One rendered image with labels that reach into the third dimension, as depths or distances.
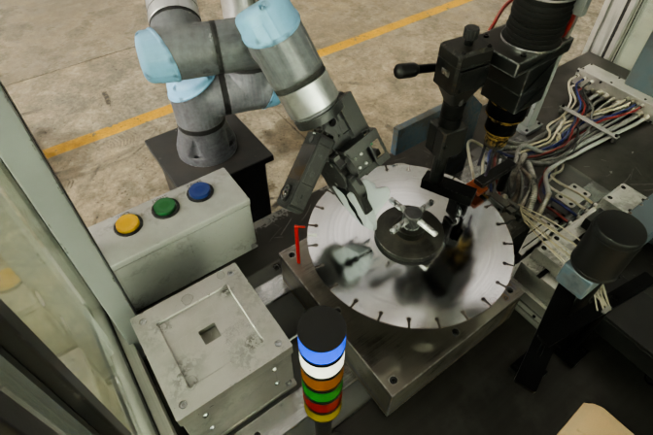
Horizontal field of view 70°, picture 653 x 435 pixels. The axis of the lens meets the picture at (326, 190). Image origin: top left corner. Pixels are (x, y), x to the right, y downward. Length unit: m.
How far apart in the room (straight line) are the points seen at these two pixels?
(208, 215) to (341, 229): 0.26
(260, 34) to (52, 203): 0.32
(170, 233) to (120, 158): 1.65
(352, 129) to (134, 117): 2.16
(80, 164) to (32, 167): 1.96
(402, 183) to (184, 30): 0.44
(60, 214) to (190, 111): 0.54
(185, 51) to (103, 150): 1.93
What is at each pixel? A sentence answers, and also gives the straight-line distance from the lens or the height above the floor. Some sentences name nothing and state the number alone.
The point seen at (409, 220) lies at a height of 1.00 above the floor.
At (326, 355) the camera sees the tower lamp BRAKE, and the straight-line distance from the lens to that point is 0.44.
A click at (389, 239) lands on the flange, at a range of 0.75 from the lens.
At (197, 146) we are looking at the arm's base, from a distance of 1.17.
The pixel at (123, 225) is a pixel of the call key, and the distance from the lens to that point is 0.90.
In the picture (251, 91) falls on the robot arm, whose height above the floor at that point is 0.93.
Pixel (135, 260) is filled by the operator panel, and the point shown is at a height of 0.88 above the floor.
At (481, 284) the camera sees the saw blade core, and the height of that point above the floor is 0.95.
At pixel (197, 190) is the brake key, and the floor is 0.91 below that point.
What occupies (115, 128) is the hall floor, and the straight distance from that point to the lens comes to 2.70.
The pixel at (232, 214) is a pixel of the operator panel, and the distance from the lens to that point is 0.90.
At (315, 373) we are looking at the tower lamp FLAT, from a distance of 0.47.
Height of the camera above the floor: 1.55
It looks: 46 degrees down
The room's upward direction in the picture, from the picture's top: straight up
